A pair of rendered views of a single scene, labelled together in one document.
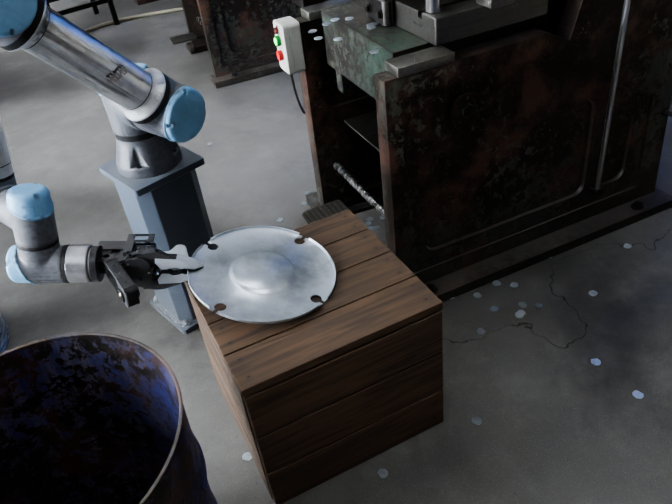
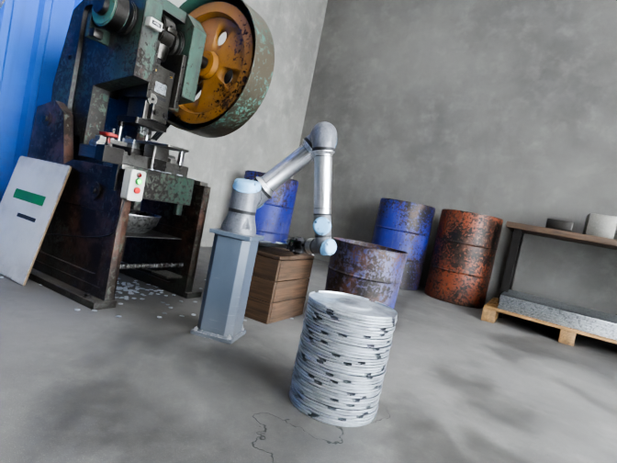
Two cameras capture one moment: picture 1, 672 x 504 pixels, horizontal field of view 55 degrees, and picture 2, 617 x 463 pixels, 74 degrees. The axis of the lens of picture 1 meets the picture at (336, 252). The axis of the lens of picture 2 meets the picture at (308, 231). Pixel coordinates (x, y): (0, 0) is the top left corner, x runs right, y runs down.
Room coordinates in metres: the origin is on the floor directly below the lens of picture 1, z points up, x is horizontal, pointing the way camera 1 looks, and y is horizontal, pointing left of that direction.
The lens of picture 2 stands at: (2.32, 1.95, 0.61)
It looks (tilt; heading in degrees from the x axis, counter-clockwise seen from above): 3 degrees down; 229
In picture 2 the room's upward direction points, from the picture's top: 11 degrees clockwise
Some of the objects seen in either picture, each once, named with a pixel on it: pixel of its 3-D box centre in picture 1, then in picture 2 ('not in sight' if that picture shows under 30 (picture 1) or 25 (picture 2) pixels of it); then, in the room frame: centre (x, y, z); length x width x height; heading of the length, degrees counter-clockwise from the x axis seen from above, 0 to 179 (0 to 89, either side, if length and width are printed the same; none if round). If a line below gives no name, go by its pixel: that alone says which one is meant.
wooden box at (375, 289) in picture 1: (314, 347); (262, 278); (0.98, 0.07, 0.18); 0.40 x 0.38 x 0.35; 112
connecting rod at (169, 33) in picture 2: not in sight; (156, 48); (1.63, -0.34, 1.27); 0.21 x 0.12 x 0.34; 110
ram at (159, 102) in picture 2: not in sight; (153, 93); (1.62, -0.30, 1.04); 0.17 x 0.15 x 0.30; 110
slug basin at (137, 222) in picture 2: not in sight; (126, 220); (1.63, -0.34, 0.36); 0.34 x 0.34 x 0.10
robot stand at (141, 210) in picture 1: (174, 237); (228, 283); (1.39, 0.41, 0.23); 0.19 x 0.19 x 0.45; 39
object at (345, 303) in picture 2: not in sight; (353, 304); (1.32, 1.06, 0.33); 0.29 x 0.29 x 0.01
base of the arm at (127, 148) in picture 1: (144, 143); (240, 220); (1.39, 0.41, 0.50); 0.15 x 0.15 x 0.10
